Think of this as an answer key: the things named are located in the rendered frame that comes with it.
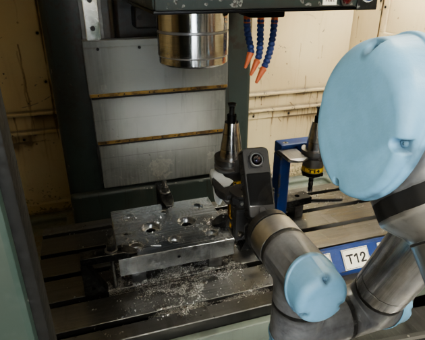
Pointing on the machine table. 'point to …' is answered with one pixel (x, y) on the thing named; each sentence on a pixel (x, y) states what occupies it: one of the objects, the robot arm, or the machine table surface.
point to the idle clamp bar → (298, 200)
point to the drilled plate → (225, 241)
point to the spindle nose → (192, 40)
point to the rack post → (280, 181)
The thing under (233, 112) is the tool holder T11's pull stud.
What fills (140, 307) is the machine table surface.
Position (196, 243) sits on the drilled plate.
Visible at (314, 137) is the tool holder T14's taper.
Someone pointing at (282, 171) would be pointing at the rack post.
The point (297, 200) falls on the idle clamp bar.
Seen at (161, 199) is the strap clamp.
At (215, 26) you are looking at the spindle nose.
